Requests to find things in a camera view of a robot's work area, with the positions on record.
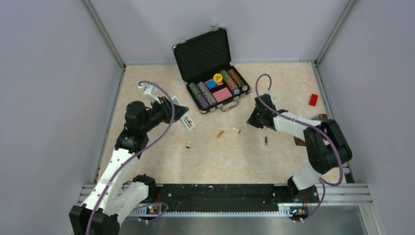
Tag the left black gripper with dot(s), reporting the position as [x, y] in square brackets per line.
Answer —
[166, 105]

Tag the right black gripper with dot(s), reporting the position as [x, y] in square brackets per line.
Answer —
[252, 121]

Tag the white remote control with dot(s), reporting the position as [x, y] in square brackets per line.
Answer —
[188, 123]

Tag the orange battery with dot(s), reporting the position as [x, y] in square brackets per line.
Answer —
[220, 134]

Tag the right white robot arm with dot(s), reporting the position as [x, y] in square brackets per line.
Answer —
[325, 143]

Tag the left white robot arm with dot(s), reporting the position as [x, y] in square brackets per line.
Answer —
[106, 208]

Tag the pink card deck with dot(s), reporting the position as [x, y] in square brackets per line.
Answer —
[222, 94]

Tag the blue poker chip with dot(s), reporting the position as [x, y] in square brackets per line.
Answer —
[211, 84]

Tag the red block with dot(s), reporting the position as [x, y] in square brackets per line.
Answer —
[313, 100]

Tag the yellow poker chip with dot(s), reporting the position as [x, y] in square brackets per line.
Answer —
[217, 78]

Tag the black poker chip case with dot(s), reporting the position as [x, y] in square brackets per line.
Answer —
[199, 59]

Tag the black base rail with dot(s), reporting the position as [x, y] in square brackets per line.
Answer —
[229, 197]

